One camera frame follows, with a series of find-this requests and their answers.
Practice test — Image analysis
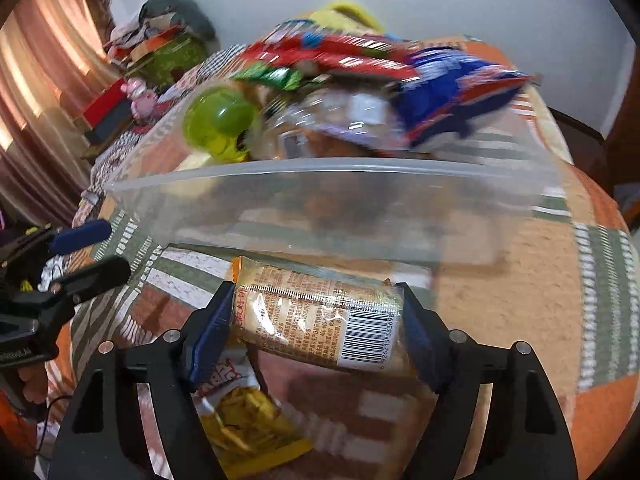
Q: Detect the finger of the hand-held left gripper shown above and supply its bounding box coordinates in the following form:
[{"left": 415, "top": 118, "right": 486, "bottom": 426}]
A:
[
  {"left": 30, "top": 255, "right": 132, "bottom": 307},
  {"left": 0, "top": 219, "right": 113, "bottom": 267}
]

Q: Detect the blue snack packet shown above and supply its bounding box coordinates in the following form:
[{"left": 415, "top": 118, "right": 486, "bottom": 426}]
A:
[{"left": 390, "top": 45, "right": 544, "bottom": 149}]

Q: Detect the red box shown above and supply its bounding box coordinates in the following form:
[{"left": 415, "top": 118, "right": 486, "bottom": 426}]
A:
[{"left": 82, "top": 78, "right": 133, "bottom": 129}]

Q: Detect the dark box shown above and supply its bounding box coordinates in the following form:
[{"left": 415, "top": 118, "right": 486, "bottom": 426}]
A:
[{"left": 90, "top": 103, "right": 137, "bottom": 147}]

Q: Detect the yellow snack packet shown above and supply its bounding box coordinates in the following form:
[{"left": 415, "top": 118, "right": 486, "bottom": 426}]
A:
[{"left": 196, "top": 345, "right": 314, "bottom": 479}]

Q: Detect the green plastic ball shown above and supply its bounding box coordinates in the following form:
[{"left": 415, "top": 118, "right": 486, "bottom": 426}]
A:
[{"left": 182, "top": 85, "right": 262, "bottom": 164}]

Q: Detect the clear plastic container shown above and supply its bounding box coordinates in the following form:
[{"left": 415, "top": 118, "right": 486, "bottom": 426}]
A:
[{"left": 105, "top": 75, "right": 573, "bottom": 273}]

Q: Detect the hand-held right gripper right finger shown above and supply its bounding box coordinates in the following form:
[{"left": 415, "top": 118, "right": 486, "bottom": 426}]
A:
[{"left": 396, "top": 282, "right": 581, "bottom": 480}]

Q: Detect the yellow hoop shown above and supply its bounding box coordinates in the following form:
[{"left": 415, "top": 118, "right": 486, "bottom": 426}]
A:
[{"left": 307, "top": 0, "right": 387, "bottom": 34}]

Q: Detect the beige cracker pack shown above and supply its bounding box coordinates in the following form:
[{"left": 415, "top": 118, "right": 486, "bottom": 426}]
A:
[{"left": 231, "top": 255, "right": 407, "bottom": 376}]

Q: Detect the green snack wrapper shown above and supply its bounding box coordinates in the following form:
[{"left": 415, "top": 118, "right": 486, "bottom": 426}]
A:
[{"left": 232, "top": 64, "right": 307, "bottom": 92}]

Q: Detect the orange curtain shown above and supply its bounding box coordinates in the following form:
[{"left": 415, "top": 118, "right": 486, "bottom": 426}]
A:
[{"left": 0, "top": 0, "right": 108, "bottom": 228}]

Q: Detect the red snack packet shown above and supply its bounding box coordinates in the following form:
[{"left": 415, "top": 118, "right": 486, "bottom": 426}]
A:
[{"left": 240, "top": 19, "right": 422, "bottom": 84}]

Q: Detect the green bag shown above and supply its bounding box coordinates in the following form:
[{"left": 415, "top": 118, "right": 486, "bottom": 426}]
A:
[{"left": 145, "top": 35, "right": 209, "bottom": 84}]

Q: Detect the pink bunny toy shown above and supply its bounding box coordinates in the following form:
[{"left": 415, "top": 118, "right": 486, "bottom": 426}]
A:
[{"left": 121, "top": 77, "right": 160, "bottom": 121}]

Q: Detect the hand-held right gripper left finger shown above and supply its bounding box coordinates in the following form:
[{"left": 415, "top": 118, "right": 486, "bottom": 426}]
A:
[{"left": 47, "top": 280, "right": 236, "bottom": 480}]

